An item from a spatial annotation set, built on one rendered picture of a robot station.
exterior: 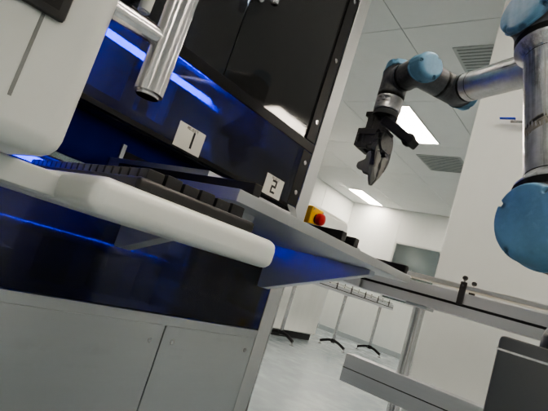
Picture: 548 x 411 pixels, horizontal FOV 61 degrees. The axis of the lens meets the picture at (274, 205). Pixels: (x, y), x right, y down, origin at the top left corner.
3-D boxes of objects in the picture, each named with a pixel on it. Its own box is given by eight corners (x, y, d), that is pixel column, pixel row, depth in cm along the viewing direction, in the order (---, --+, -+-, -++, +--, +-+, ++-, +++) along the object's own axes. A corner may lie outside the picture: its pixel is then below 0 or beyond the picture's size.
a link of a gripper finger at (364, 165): (355, 183, 128) (364, 152, 129) (373, 185, 124) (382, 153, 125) (349, 179, 125) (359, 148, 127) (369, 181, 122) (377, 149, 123)
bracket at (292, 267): (256, 285, 137) (270, 244, 138) (262, 287, 139) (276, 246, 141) (355, 320, 115) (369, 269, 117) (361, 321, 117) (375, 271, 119)
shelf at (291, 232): (81, 171, 100) (85, 163, 100) (272, 247, 152) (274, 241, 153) (236, 201, 69) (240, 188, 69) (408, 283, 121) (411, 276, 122)
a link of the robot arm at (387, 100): (407, 105, 130) (395, 91, 124) (403, 120, 129) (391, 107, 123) (383, 105, 135) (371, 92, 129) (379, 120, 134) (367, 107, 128)
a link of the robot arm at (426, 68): (457, 63, 119) (429, 75, 129) (423, 43, 115) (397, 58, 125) (450, 90, 117) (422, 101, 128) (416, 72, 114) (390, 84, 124)
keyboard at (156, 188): (16, 170, 69) (23, 155, 69) (103, 201, 78) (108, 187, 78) (134, 188, 39) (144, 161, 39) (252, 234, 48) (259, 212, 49)
